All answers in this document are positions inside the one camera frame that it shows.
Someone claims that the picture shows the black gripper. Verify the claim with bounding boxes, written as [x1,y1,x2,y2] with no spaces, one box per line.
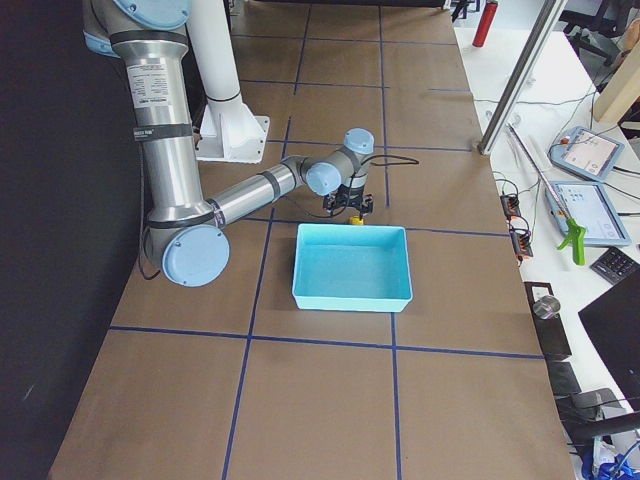
[323,185,374,220]

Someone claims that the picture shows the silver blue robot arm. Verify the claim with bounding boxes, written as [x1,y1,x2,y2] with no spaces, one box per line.
[83,1,374,287]

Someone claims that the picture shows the turquoise plastic bin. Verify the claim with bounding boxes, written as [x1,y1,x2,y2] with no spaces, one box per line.
[292,224,413,313]

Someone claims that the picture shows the black power strip left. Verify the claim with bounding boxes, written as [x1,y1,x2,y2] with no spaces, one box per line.
[500,193,521,219]

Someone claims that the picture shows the black power strip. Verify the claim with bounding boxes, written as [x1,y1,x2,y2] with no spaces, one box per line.
[509,226,533,262]
[500,193,521,219]

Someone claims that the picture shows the black power strip right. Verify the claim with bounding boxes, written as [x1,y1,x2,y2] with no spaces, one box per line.
[509,226,533,262]

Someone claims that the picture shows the silver metal cup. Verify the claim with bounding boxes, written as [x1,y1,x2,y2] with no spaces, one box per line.
[532,295,561,320]

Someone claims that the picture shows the metal reacher grabber tool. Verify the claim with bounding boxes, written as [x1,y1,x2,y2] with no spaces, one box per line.
[506,123,586,266]

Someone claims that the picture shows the red cylinder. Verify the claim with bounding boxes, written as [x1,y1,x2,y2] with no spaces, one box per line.
[472,0,499,48]

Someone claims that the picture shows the blue teach pendant near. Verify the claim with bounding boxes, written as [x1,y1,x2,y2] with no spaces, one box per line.
[550,181,631,247]

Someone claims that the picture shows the blue teach pendant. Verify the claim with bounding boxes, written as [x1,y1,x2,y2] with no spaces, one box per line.
[549,126,624,182]
[550,181,631,247]

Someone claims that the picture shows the blue teach pendant far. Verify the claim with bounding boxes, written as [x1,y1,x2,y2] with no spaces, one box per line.
[549,126,624,182]

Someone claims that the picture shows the black keyboard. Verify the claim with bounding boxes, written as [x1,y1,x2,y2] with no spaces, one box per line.
[590,247,639,285]

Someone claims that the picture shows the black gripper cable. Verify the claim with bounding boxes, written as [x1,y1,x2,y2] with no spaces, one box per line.
[362,154,421,173]

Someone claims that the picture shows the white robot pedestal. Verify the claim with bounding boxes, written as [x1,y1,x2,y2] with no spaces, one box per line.
[187,0,270,164]

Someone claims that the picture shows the aluminium frame post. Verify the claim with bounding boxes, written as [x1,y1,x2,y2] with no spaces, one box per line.
[478,0,566,156]

